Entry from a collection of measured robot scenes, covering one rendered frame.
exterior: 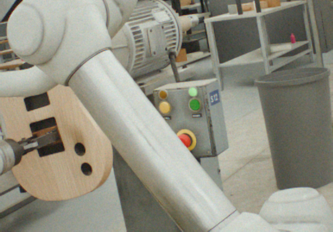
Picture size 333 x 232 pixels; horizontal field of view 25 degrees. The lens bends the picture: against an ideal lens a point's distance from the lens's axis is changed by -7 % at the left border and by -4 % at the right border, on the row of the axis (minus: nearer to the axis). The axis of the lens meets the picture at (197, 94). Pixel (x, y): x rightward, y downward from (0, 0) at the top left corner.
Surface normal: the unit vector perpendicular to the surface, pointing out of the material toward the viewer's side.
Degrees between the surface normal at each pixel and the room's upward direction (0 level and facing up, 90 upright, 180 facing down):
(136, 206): 90
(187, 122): 90
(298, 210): 49
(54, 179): 89
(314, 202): 54
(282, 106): 94
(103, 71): 65
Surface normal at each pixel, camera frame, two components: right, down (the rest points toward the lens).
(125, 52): 0.07, 0.20
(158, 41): 0.90, -0.08
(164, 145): 0.32, -0.40
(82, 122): -0.41, 0.18
